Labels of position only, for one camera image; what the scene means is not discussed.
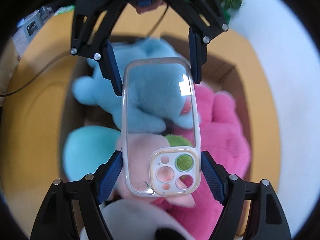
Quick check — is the blue plush toy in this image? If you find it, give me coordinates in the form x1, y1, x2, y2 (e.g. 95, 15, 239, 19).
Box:
72, 38, 194, 134

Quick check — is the magenta plush toy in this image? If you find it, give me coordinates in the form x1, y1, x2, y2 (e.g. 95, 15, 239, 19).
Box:
153, 84, 251, 239

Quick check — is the pink pig plush teal outfit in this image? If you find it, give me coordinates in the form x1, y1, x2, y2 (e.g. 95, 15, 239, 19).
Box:
62, 126, 195, 208

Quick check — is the white panda plush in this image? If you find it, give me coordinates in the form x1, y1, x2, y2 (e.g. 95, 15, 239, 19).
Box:
100, 199, 193, 239

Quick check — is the black cable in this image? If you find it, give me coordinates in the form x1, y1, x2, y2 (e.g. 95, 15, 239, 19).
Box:
0, 4, 170, 98

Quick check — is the clear phone case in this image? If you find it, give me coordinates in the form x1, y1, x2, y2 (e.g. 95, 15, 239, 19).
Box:
121, 57, 201, 197

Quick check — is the cardboard box tray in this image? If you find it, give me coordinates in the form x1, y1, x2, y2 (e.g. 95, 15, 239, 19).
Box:
58, 35, 252, 238

